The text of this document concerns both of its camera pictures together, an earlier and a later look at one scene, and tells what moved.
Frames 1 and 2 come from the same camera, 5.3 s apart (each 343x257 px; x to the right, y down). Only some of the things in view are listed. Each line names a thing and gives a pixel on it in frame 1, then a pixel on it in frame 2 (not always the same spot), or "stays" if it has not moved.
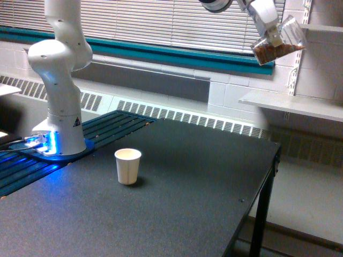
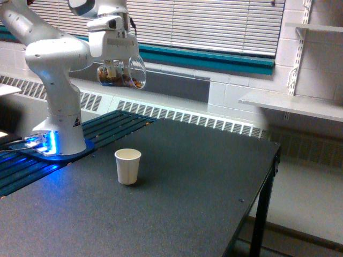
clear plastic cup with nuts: (293, 42) -> (131, 72)
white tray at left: (5, 89) stays
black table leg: (258, 240) stays
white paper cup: (127, 163) stays
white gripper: (264, 13) -> (111, 38)
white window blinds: (186, 23) stays
